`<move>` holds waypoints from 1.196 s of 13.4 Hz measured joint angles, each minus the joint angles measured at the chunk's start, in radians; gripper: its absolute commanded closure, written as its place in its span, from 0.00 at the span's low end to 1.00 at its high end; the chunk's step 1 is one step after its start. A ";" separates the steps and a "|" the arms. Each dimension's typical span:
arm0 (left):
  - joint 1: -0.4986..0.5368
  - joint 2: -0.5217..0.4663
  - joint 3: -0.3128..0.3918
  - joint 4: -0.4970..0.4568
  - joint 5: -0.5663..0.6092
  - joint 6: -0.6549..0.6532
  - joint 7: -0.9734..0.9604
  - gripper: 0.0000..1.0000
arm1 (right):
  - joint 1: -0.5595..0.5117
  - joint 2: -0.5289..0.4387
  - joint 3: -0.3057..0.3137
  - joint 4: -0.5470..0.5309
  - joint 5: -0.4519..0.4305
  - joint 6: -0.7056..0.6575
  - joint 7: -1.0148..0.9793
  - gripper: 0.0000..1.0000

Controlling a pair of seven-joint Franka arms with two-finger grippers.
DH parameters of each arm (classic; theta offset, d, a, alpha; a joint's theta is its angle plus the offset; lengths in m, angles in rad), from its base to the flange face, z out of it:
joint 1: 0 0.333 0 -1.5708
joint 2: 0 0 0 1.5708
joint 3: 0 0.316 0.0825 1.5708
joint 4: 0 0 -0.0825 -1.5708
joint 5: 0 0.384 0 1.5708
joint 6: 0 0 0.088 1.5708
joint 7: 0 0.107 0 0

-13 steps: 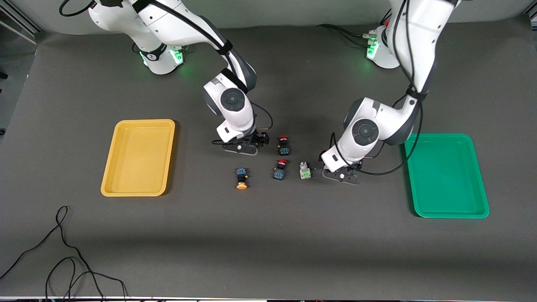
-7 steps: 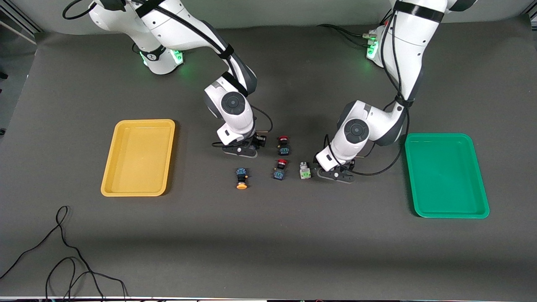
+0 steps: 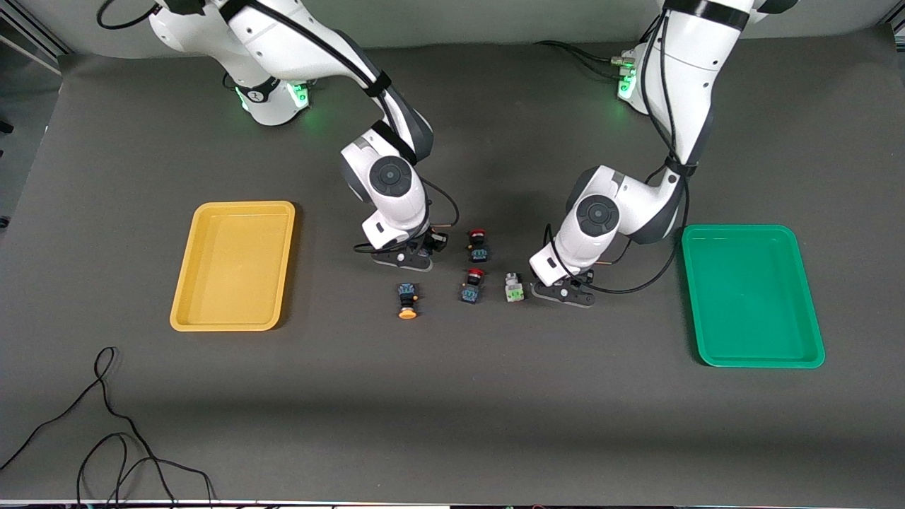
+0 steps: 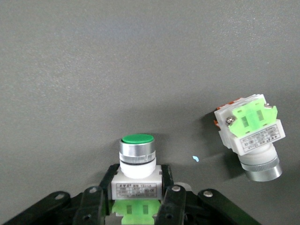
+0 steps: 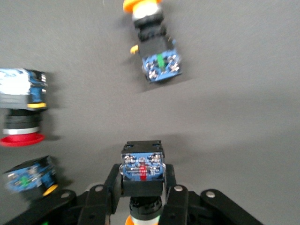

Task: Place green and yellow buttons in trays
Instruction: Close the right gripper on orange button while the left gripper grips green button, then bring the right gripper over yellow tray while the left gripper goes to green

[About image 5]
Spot yellow push button switch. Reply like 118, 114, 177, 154
120, 140, 167, 225
122, 0, 183, 84

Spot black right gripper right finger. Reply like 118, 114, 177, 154
162, 163, 189, 225

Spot red push button switch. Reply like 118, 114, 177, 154
2, 155, 59, 202
0, 67, 49, 148

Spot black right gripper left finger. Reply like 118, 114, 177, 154
79, 163, 123, 225

